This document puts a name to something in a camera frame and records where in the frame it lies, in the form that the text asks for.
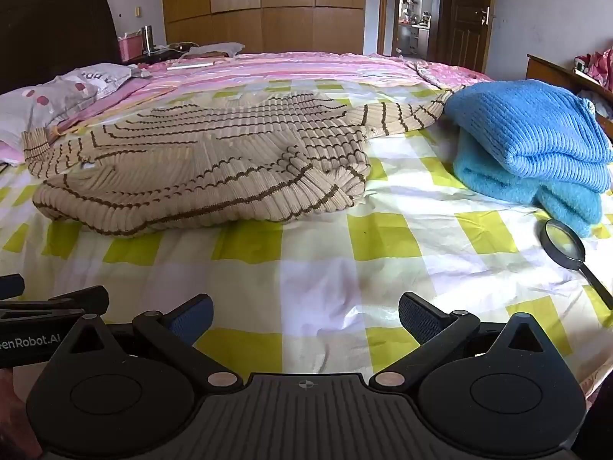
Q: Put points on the blue ribbed knit sweater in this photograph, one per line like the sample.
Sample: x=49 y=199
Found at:
x=527 y=124

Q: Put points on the white pillow with pink print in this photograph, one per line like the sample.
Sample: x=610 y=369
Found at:
x=48 y=100

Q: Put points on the beige striped knit sweater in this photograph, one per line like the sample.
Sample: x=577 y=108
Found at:
x=215 y=163

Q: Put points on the dark nightstand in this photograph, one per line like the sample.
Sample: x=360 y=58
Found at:
x=160 y=55

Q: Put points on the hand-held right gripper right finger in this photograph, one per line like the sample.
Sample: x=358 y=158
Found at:
x=417 y=318

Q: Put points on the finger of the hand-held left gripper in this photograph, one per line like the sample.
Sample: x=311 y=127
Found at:
x=62 y=299
x=10 y=287

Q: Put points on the red pink bag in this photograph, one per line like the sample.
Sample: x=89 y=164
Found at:
x=601 y=64

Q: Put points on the pink striped quilt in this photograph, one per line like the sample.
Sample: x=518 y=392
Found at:
x=311 y=69

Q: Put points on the wooden cabinet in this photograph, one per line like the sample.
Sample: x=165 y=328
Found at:
x=550 y=71

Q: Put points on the yellow white checkered bed sheet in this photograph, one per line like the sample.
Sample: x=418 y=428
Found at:
x=335 y=258

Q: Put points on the dark wooden door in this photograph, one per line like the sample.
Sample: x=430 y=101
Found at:
x=467 y=9

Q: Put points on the grey cloth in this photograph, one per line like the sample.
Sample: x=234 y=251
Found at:
x=215 y=49

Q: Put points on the metal thermos bottle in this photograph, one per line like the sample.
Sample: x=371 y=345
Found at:
x=147 y=40

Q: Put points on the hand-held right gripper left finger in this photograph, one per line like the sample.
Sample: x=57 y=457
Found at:
x=194 y=320

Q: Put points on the dark brown headboard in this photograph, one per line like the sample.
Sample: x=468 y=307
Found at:
x=57 y=28

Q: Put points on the wooden wardrobe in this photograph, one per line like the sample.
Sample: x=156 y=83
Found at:
x=287 y=9

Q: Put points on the pink storage box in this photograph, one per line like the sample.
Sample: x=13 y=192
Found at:
x=130 y=50

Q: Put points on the black magnifying glass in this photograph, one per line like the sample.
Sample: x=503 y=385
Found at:
x=562 y=244

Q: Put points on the teal fuzzy folded garment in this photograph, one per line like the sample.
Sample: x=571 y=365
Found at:
x=503 y=179

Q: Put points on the white flat object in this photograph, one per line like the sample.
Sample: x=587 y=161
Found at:
x=189 y=65

